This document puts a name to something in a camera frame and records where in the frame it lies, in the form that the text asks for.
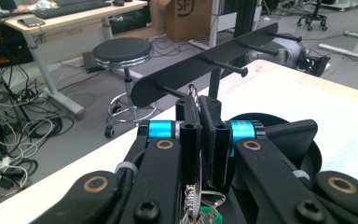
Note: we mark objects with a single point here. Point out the black office chair base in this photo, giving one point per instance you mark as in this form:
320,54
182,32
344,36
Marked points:
312,20

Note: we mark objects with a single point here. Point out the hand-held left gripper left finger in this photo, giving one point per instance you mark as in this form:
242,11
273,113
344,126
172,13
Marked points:
190,146

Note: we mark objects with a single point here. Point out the black computer mouse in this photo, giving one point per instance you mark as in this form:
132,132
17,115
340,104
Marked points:
118,2

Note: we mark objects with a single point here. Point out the white table base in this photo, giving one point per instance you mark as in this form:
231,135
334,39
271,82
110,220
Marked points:
354,46

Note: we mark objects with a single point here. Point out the black round stool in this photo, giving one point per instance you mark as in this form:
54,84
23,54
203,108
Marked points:
122,51

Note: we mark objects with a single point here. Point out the smartphone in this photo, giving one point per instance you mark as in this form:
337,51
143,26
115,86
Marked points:
31,21

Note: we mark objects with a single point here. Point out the black key holder stand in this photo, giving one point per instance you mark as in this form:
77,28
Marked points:
183,73

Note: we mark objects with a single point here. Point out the black equipment case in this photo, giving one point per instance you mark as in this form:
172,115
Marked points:
3,43

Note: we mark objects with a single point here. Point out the wooden desk with white legs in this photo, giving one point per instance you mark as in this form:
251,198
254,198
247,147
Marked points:
74,20

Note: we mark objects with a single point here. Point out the white table mat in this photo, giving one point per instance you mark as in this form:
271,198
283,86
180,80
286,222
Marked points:
338,133

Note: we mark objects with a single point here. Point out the brown cardboard box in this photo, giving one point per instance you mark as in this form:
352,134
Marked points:
188,21

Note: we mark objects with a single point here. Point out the black keyboard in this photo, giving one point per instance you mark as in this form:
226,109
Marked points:
71,7

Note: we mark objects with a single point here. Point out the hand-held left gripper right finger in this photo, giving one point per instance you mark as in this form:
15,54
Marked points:
219,155

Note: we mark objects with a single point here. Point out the black metal frame post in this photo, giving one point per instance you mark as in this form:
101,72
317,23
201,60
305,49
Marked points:
245,17

